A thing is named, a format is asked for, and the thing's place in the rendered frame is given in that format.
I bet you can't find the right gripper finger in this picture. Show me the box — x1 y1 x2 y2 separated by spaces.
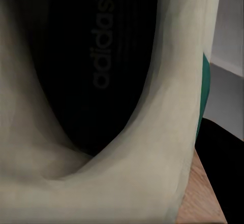
195 118 244 224

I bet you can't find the gym shoe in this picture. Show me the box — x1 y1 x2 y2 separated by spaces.
0 0 219 224

